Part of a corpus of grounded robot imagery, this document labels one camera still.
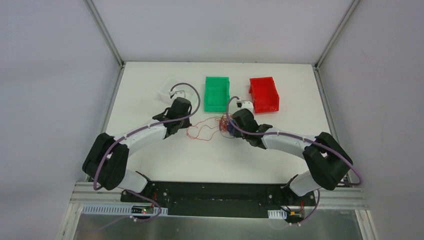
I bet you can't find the blue wire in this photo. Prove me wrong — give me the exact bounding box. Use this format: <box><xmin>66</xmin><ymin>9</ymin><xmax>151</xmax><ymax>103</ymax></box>
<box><xmin>221</xmin><ymin>119</ymin><xmax>237</xmax><ymax>138</ymax></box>

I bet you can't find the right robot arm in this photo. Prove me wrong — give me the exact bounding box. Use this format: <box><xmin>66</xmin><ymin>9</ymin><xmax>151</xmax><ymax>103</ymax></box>
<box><xmin>232</xmin><ymin>108</ymin><xmax>353</xmax><ymax>205</ymax></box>

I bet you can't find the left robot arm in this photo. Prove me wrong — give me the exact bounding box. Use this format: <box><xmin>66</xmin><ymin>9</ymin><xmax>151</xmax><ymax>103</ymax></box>
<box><xmin>82</xmin><ymin>97</ymin><xmax>192</xmax><ymax>203</ymax></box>

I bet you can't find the clear plastic bin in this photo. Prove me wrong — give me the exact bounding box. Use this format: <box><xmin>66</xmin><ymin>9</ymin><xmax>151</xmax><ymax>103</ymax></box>
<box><xmin>158</xmin><ymin>77</ymin><xmax>198</xmax><ymax>106</ymax></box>

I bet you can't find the red plastic bin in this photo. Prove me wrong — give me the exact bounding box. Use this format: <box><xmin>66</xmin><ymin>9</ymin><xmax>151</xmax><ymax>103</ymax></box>
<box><xmin>248</xmin><ymin>76</ymin><xmax>280</xmax><ymax>114</ymax></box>

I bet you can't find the green plastic bin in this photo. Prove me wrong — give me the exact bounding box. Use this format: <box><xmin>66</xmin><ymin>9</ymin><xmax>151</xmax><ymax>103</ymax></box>
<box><xmin>204</xmin><ymin>76</ymin><xmax>230</xmax><ymax>113</ymax></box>

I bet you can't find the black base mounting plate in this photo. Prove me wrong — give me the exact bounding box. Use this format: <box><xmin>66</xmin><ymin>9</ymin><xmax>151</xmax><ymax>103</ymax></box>
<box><xmin>120</xmin><ymin>181</ymin><xmax>316</xmax><ymax>219</ymax></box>

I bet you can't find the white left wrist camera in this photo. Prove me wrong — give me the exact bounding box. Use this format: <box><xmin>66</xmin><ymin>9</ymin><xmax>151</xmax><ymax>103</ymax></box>
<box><xmin>169</xmin><ymin>90</ymin><xmax>186</xmax><ymax>99</ymax></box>

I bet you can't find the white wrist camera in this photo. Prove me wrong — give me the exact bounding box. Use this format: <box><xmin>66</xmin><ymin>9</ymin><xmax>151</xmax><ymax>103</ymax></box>
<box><xmin>236</xmin><ymin>99</ymin><xmax>254</xmax><ymax>113</ymax></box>
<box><xmin>169</xmin><ymin>90</ymin><xmax>186</xmax><ymax>99</ymax></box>

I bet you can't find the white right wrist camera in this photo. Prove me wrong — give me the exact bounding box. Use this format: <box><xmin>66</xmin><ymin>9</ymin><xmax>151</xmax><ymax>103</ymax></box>
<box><xmin>236</xmin><ymin>99</ymin><xmax>254</xmax><ymax>113</ymax></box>

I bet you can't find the right white cable duct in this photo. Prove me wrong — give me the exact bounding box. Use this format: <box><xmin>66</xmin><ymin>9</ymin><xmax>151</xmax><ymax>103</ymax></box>
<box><xmin>267</xmin><ymin>209</ymin><xmax>287</xmax><ymax>220</ymax></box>

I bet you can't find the white cable duct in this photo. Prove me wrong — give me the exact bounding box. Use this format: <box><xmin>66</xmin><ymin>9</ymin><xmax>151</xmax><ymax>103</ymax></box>
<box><xmin>81</xmin><ymin>204</ymin><xmax>169</xmax><ymax>217</ymax></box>
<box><xmin>267</xmin><ymin>209</ymin><xmax>287</xmax><ymax>220</ymax></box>

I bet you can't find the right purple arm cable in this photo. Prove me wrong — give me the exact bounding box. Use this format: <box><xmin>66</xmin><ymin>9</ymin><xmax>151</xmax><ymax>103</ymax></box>
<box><xmin>225</xmin><ymin>96</ymin><xmax>364</xmax><ymax>226</ymax></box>

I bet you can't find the left aluminium frame post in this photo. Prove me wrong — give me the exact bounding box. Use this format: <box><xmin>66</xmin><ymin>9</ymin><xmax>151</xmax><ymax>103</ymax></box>
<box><xmin>83</xmin><ymin>0</ymin><xmax>125</xmax><ymax>68</ymax></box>

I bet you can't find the aluminium frame post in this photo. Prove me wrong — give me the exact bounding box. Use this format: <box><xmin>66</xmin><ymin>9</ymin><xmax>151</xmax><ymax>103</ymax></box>
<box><xmin>83</xmin><ymin>0</ymin><xmax>125</xmax><ymax>68</ymax></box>
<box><xmin>314</xmin><ymin>0</ymin><xmax>362</xmax><ymax>70</ymax></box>

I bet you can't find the left white cable duct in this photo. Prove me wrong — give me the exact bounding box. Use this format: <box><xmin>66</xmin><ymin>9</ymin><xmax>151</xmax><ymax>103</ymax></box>
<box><xmin>81</xmin><ymin>204</ymin><xmax>169</xmax><ymax>217</ymax></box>

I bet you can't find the right aluminium frame post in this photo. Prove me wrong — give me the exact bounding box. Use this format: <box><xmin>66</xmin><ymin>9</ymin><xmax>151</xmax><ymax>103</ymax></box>
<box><xmin>314</xmin><ymin>0</ymin><xmax>362</xmax><ymax>70</ymax></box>

